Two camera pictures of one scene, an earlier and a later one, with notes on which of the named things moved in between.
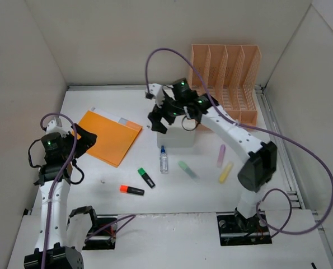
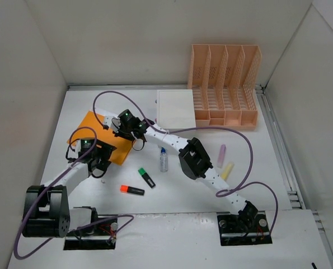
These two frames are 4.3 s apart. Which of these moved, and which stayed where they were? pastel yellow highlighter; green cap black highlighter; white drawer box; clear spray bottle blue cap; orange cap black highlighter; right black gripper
Moved: white drawer box; right black gripper
Stayed: clear spray bottle blue cap; green cap black highlighter; pastel yellow highlighter; orange cap black highlighter
